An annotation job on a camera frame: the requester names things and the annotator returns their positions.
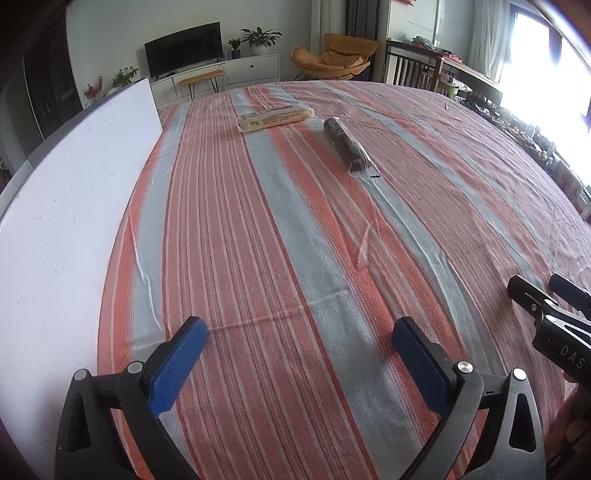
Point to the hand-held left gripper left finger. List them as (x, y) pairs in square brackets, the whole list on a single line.
[(178, 364)]

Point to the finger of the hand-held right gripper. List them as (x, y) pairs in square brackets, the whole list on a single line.
[(572, 293), (528, 295)]

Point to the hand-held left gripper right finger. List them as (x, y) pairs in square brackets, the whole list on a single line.
[(422, 364)]

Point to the white cardboard box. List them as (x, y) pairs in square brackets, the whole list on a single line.
[(69, 207)]

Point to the dark brown snack packet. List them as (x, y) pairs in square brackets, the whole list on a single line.
[(344, 143)]

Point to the pale yellow snack packet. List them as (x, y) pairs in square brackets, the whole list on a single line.
[(277, 117)]

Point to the person's right hand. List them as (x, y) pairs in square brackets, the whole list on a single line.
[(572, 424)]

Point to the orange grey striped tablecloth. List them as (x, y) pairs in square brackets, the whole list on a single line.
[(323, 258)]

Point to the row of jars and containers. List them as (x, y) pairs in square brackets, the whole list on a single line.
[(540, 138)]

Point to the green and white pot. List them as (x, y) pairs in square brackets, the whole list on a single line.
[(449, 87)]

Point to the window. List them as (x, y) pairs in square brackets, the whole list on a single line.
[(545, 64)]

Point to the dark wooden side table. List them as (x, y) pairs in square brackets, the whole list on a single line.
[(411, 64)]

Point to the white sheer curtain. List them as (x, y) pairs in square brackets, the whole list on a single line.
[(487, 37)]

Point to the pile of clothes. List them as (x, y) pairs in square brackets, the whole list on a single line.
[(425, 42)]

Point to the wooden bench with hairpin legs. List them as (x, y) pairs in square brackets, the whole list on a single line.
[(201, 78)]

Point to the red flowers in vase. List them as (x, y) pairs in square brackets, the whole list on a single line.
[(94, 88)]

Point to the green plant in vase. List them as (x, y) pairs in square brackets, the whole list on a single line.
[(124, 77)]

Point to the orange lounge chair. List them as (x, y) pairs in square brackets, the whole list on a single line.
[(339, 57)]

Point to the white television cabinet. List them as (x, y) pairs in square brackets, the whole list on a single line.
[(256, 69)]

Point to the dark display cabinet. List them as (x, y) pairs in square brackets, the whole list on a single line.
[(51, 78)]

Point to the black television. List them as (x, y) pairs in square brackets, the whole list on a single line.
[(184, 46)]

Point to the grey curtain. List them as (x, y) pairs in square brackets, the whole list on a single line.
[(367, 18)]

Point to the small potted plant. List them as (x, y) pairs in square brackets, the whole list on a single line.
[(235, 48)]

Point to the large potted plant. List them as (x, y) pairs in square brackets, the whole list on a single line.
[(261, 38)]

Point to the covered standing air conditioner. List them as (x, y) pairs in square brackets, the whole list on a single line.
[(328, 23)]

